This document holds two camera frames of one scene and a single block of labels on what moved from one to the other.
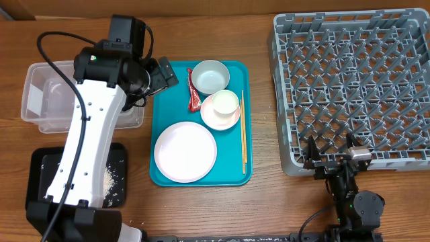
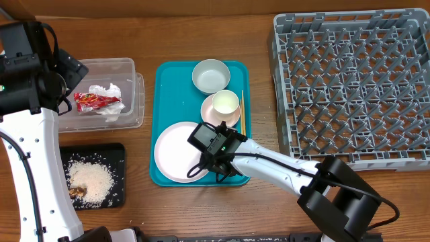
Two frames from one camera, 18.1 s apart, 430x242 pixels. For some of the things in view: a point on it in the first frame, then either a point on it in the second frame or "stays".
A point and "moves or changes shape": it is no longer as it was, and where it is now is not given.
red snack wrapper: [194, 103] moves or changes shape
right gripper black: [325, 167] to [204, 163]
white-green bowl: [210, 76] stays
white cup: [225, 103] stays
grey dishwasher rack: [363, 72] stays
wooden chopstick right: [244, 127] stays
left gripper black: [159, 81] to [72, 70]
